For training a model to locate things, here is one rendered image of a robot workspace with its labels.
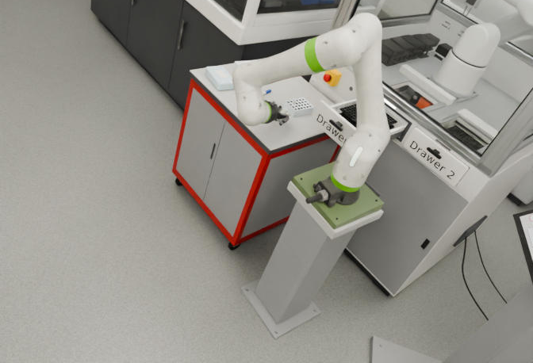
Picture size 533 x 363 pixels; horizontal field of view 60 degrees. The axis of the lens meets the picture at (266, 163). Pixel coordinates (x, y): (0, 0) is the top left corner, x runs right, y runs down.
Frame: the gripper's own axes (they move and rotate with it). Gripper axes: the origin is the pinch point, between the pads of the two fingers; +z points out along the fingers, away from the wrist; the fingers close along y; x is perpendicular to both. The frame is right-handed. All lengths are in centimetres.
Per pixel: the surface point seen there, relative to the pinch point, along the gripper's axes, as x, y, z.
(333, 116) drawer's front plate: -15.7, -16.6, -1.0
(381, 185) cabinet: -3, -51, 38
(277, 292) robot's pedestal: 57, -58, -3
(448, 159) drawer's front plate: -36, -61, 18
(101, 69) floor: 99, 140, 70
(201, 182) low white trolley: 62, 9, 14
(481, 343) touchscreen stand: 1, -122, -3
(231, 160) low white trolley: 34.0, 2.0, -1.5
